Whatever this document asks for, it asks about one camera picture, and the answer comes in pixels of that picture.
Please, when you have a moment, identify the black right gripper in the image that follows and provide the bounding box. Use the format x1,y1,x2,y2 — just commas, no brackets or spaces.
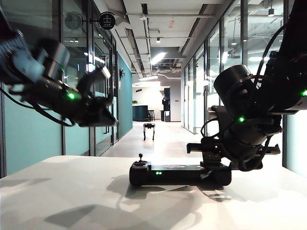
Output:
187,116,283,181

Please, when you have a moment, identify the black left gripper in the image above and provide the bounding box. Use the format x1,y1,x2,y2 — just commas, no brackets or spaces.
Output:
24,79,119,127

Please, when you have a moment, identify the black remote control with joysticks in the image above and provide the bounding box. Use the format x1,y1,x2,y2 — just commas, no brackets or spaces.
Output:
129,153,232,187

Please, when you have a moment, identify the black quadruped robot dog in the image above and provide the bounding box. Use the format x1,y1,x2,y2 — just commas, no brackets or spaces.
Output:
143,123,155,141

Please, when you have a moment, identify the dark counter with white top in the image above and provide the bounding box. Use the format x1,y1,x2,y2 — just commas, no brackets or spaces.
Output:
132,104,149,122

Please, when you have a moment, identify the black standing kiosk machine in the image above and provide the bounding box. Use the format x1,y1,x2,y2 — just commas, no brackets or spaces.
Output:
161,88,171,122

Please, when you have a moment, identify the round black hanging sign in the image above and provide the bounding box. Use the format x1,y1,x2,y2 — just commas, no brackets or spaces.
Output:
97,11,116,29

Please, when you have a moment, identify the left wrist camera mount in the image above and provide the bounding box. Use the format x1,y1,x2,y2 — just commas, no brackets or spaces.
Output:
78,66,112,97

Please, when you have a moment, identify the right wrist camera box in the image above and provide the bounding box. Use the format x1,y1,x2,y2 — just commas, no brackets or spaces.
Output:
206,105,228,120

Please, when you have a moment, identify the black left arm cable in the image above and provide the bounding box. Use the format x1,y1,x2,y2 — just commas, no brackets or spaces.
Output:
0,87,75,127

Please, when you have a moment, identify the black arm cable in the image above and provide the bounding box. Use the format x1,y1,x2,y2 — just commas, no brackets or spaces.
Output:
0,87,75,127
257,25,288,80

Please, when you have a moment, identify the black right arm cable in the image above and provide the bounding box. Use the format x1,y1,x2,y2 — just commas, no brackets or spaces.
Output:
257,25,288,80

